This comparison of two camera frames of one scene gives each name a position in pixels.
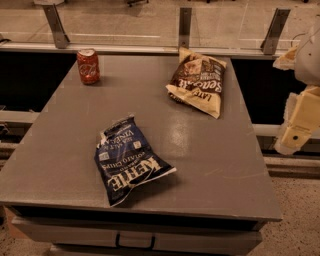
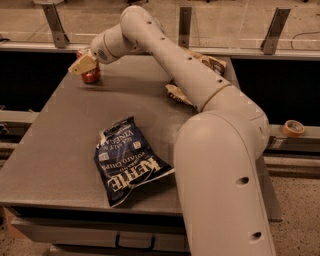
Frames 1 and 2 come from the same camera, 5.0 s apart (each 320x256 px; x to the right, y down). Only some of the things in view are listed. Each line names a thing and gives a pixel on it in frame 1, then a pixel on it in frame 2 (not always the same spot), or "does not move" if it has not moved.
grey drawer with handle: x=136 y=235 does not move
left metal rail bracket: x=55 y=23 does not move
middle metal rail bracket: x=185 y=24 does not move
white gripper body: x=308 y=60 -> x=98 y=47
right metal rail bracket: x=271 y=42 does not move
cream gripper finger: x=301 y=120 -> x=85 y=64
